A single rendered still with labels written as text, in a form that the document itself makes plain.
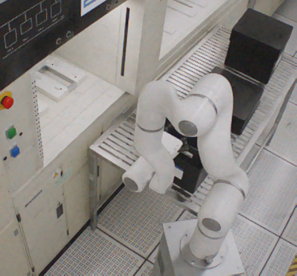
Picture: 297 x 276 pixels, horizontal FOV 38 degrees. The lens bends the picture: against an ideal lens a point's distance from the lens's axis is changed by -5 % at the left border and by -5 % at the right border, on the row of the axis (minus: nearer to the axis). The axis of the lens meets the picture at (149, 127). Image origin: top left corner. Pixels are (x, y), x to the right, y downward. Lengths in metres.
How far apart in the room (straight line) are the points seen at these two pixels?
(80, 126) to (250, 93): 0.86
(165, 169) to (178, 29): 1.25
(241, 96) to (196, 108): 1.10
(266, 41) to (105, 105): 0.92
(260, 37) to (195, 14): 0.48
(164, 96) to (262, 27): 1.36
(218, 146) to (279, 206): 1.73
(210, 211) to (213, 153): 0.21
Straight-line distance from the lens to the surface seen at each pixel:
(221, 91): 1.25
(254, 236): 2.82
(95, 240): 2.64
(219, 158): 1.32
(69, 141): 1.93
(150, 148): 1.44
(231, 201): 1.44
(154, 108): 1.29
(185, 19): 2.68
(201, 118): 1.16
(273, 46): 2.40
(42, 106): 2.03
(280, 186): 3.09
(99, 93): 2.12
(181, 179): 1.90
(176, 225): 1.85
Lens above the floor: 2.34
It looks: 48 degrees down
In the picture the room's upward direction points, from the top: 9 degrees clockwise
